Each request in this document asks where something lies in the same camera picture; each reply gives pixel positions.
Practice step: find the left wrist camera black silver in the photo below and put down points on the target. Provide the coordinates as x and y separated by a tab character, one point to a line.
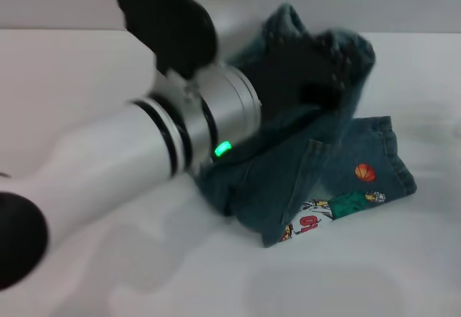
169	25

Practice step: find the blue denim shorts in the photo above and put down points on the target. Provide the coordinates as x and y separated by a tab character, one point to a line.
324	173

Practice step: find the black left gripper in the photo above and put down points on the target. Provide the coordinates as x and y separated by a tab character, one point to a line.
291	83

